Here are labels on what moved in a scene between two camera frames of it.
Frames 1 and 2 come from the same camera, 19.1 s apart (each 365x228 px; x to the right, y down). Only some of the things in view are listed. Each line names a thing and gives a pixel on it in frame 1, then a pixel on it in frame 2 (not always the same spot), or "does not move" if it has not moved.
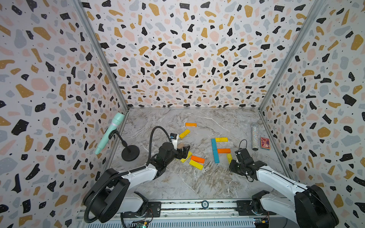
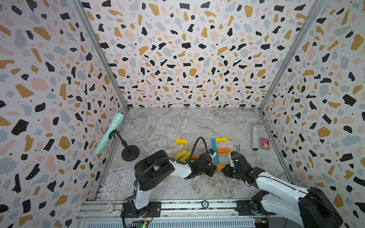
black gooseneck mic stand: x=129 y=153 does not move
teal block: x=214 y=146 does not move
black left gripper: x=186 y=152 to x=214 y=166
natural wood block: x=180 y=145 does not move
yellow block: x=184 y=134 to x=180 y=141
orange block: x=191 y=124 to x=220 y=166
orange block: x=224 y=150 does not move
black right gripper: x=233 y=167 to x=227 y=171
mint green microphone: x=117 y=121 does not move
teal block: x=216 y=155 does not move
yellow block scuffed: x=221 y=139 does not move
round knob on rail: x=205 y=204 does not move
